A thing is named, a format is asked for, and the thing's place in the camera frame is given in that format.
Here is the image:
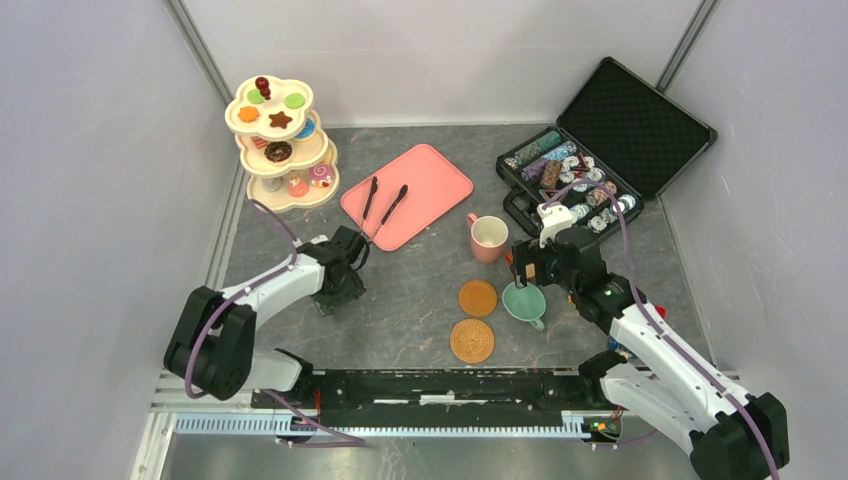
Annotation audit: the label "orange round coaster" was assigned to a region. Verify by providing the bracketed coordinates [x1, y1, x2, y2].
[458, 280, 498, 318]

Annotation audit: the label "pink swirl cake toy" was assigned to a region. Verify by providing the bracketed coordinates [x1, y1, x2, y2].
[309, 163, 336, 189]

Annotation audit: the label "cream three-tier dessert stand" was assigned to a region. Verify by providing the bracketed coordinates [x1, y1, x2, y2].
[224, 75, 340, 213]

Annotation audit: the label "white cupcake toy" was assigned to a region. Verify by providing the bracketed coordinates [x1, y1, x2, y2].
[261, 177, 284, 192]

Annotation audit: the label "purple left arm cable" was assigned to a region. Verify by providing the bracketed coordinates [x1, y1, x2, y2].
[183, 198, 366, 449]

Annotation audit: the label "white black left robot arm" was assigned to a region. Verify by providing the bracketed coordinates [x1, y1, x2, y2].
[163, 226, 370, 408]

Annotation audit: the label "teal green cup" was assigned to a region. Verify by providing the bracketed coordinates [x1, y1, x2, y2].
[501, 283, 547, 331]

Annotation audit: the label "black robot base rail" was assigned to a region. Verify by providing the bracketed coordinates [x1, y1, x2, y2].
[281, 368, 623, 443]

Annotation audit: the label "orange flower cookie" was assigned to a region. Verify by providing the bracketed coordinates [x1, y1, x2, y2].
[238, 106, 261, 123]

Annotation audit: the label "black metal food tongs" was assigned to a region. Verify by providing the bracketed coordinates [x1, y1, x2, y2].
[356, 175, 410, 243]

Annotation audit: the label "pink slice cake toy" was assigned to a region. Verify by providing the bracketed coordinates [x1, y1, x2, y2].
[251, 136, 269, 149]

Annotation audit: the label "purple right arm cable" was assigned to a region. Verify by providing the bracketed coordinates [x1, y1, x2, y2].
[539, 178, 783, 480]

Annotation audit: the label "black poker chip case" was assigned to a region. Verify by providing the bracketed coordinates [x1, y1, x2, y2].
[495, 57, 718, 239]

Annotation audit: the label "dark brown round coaster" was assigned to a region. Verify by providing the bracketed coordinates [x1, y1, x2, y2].
[311, 293, 351, 317]

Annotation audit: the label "pink mug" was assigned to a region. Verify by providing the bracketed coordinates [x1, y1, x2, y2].
[466, 213, 509, 263]

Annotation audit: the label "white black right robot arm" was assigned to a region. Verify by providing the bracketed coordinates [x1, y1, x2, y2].
[510, 227, 790, 479]

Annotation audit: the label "chocolate donut toy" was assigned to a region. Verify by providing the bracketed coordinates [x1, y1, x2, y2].
[264, 141, 293, 163]

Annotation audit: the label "brown star cookie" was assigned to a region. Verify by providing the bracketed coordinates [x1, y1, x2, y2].
[269, 111, 293, 129]

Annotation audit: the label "blue donut toy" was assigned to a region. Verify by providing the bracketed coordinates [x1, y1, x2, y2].
[294, 118, 317, 141]

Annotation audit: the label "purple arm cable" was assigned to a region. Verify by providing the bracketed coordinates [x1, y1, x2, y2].
[539, 178, 783, 480]
[183, 198, 366, 449]

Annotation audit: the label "woven tan round coaster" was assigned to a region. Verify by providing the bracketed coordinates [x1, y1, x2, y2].
[450, 319, 495, 364]

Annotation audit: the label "small pink cupcake toy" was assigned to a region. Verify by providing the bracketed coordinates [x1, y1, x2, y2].
[287, 176, 310, 198]

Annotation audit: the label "pink serving tray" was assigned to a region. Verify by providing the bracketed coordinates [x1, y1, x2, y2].
[341, 144, 473, 252]

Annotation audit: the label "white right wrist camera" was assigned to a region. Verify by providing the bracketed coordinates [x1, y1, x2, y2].
[537, 202, 576, 248]

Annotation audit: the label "green round cookie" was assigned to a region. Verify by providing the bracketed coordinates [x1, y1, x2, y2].
[246, 88, 265, 105]
[284, 93, 307, 109]

